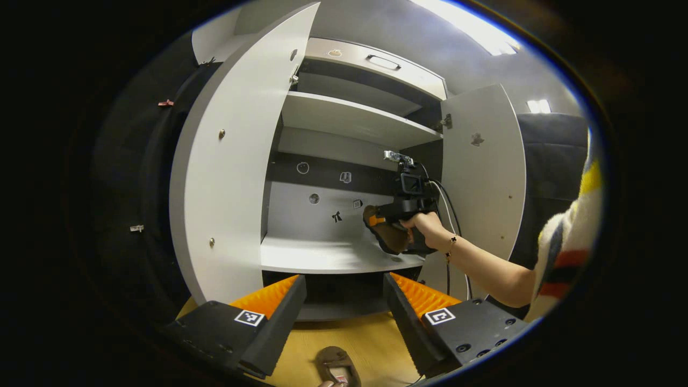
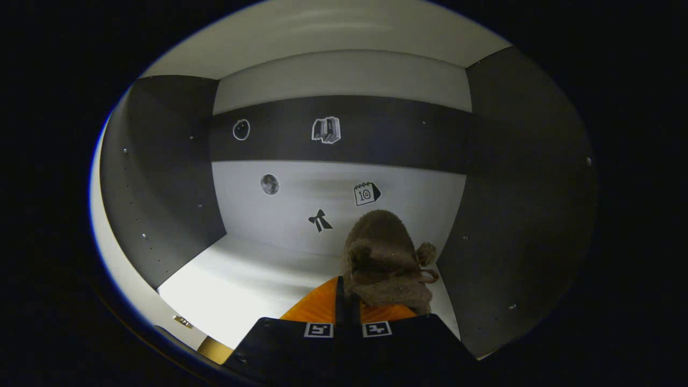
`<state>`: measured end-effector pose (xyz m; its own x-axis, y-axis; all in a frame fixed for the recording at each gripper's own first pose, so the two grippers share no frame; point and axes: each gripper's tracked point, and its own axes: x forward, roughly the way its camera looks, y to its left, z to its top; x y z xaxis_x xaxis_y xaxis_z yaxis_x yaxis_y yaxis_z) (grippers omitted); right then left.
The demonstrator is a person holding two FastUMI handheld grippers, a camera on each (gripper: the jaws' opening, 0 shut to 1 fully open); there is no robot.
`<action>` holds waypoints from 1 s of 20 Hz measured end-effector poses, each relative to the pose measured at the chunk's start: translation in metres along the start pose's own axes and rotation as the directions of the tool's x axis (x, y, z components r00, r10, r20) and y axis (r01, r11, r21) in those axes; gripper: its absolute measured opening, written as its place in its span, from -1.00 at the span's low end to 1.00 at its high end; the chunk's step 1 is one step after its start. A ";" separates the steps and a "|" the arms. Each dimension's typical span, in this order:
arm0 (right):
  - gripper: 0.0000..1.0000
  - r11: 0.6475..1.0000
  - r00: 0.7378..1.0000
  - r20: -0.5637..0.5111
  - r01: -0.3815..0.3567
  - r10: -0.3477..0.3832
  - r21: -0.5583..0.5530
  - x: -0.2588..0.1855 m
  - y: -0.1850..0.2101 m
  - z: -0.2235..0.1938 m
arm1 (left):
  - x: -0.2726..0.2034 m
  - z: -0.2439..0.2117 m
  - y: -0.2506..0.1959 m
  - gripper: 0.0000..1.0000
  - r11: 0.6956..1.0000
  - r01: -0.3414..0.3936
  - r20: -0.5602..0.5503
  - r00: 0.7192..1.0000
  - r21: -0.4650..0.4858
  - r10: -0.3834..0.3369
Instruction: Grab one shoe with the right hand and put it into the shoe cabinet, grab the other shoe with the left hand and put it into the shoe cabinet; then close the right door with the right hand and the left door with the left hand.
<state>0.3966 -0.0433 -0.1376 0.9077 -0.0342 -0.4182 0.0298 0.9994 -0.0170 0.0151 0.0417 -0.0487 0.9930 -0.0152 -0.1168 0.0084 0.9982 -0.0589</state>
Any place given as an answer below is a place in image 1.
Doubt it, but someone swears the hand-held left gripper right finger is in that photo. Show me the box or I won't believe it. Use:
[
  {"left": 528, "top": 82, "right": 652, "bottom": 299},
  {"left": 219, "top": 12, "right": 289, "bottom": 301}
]
[{"left": 383, "top": 271, "right": 530, "bottom": 378}]

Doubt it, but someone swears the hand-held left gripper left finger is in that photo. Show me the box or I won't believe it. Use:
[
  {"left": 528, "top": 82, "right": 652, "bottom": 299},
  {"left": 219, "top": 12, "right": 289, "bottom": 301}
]
[{"left": 164, "top": 274, "right": 307, "bottom": 379}]

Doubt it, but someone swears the brown fuzzy shoe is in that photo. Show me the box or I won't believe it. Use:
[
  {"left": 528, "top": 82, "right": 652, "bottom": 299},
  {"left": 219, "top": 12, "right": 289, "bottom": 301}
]
[
  {"left": 314, "top": 346, "right": 362, "bottom": 387},
  {"left": 363, "top": 204, "right": 412, "bottom": 255}
]

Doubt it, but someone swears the white shoe cabinet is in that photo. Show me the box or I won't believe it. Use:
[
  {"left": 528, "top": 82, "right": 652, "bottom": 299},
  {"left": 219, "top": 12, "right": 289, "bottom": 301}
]
[{"left": 169, "top": 0, "right": 526, "bottom": 323}]

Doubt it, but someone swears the white cabinet door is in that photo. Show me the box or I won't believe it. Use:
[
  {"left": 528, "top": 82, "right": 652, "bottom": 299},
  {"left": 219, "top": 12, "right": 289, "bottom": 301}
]
[
  {"left": 417, "top": 82, "right": 526, "bottom": 302},
  {"left": 169, "top": 2, "right": 321, "bottom": 307}
]

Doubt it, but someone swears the beige cabinet drawer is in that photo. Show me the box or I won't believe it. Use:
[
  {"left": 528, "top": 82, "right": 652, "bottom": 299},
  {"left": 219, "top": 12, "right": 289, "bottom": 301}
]
[{"left": 304, "top": 37, "right": 448, "bottom": 102}]

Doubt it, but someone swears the black backdrop cloth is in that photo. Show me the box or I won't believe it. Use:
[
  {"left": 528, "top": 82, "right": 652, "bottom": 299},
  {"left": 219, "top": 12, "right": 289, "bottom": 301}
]
[
  {"left": 508, "top": 112, "right": 590, "bottom": 272},
  {"left": 91, "top": 59, "right": 221, "bottom": 323}
]

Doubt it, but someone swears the striped knit sweater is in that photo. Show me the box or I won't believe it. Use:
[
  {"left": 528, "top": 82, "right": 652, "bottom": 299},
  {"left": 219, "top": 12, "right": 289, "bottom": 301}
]
[{"left": 524, "top": 129, "right": 604, "bottom": 323}]

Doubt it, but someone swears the long ceiling light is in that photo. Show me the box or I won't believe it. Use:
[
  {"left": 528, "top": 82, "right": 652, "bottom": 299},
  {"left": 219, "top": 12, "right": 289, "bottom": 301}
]
[{"left": 414, "top": 0, "right": 523, "bottom": 56}]

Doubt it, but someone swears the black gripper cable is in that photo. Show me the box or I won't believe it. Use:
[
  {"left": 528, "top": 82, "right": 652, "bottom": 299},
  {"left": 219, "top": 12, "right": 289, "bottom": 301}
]
[{"left": 429, "top": 179, "right": 472, "bottom": 300}]

